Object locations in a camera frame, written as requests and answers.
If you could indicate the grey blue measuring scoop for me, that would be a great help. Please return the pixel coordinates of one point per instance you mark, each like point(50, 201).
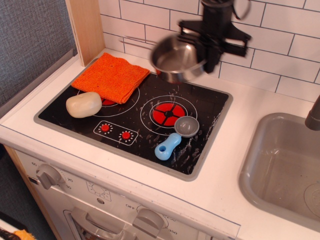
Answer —
point(184, 127)

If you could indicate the grey oven dial knob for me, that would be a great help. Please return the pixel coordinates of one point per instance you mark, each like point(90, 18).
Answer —
point(148, 222)

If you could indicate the grey timer dial knob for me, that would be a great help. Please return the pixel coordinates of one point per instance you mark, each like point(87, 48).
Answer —
point(48, 176)

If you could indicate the orange knitted towel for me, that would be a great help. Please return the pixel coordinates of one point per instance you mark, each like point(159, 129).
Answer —
point(113, 78)

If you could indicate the yellow black object on floor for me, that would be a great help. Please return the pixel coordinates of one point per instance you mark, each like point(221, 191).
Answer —
point(16, 235)

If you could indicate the left red stove knob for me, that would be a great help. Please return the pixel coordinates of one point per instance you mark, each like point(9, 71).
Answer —
point(105, 128)

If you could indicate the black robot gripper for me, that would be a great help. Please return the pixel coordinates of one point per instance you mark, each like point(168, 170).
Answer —
point(215, 34)

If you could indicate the grey plastic sink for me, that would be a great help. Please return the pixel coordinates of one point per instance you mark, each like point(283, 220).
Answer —
point(281, 171)

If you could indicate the black toy stovetop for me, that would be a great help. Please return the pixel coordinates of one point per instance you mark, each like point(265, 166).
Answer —
point(149, 116)

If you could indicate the cream toy potato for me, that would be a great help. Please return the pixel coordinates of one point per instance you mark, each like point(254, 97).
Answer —
point(84, 105)

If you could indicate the stainless steel pot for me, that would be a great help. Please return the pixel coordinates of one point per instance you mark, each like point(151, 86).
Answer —
point(174, 60)

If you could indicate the grey faucet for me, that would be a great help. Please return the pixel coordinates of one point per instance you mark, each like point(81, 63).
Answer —
point(312, 120)

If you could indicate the light wooden side panel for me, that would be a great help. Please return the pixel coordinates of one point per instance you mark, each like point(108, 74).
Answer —
point(87, 28)

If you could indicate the red stove knob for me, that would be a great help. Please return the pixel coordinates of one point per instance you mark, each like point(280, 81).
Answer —
point(126, 135)
point(105, 128)

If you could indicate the right red stove knob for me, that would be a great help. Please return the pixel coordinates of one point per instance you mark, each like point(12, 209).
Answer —
point(126, 135)

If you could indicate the grey oven door handle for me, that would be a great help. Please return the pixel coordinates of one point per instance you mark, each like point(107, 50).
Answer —
point(96, 225)

